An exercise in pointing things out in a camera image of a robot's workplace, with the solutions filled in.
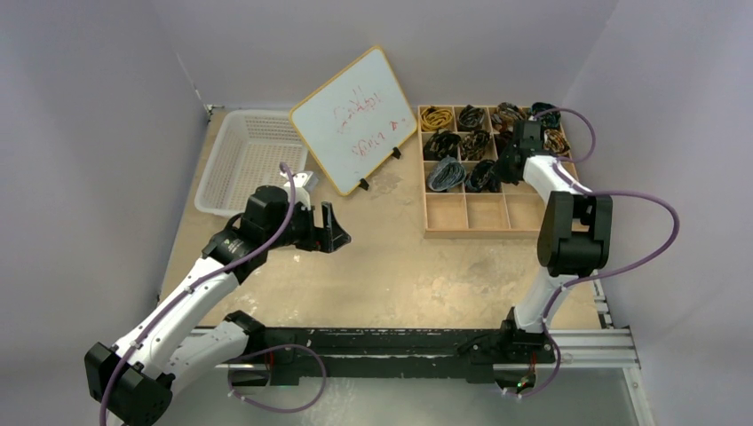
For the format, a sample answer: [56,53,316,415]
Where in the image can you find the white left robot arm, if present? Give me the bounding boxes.
[84,183,352,425]

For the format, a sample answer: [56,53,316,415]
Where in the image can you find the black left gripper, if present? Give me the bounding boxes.
[264,198,349,252]

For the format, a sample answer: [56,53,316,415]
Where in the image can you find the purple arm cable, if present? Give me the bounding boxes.
[98,162,297,426]
[529,106,682,398]

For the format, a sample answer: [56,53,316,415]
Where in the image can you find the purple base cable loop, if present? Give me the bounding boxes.
[226,343,329,414]

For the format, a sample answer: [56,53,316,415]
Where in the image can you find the white plastic basket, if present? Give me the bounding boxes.
[194,109,308,217]

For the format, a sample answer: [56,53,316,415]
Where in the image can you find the grey rolled tie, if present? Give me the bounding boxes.
[426,156,466,193]

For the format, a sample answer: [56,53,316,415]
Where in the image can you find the yellow rolled tie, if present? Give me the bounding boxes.
[418,106,456,132]

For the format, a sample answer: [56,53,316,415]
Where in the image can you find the teal dark rolled tie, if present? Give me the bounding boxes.
[523,102,562,131]

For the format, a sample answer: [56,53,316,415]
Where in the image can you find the white board with yellow frame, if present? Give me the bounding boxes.
[289,45,419,196]

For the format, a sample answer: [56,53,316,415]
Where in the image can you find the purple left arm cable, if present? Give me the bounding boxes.
[98,162,297,426]

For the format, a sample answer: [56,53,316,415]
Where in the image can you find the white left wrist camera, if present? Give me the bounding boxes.
[280,170,319,209]

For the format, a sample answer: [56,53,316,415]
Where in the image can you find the black gold rolled tie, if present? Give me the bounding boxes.
[423,129,462,161]

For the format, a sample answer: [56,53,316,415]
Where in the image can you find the dark maroon rolled tie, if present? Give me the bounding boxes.
[493,130,513,158]

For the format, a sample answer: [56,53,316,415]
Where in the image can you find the wooden compartment tray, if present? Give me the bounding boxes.
[417,104,545,239]

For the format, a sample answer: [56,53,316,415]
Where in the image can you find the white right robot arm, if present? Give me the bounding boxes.
[492,121,613,361]

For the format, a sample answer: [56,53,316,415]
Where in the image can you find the dark olive rolled tie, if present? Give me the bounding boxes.
[459,130,491,161]

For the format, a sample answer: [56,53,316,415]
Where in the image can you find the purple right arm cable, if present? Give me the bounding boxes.
[529,106,682,398]

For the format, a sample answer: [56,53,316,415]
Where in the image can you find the navy floral patterned tie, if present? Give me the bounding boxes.
[464,159,502,193]

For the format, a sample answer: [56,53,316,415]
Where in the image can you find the orange brown rolled tie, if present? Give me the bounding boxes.
[543,129,571,156]

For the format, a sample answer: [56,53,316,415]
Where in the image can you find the brown patterned rolled tie top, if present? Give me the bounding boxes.
[490,102,527,133]

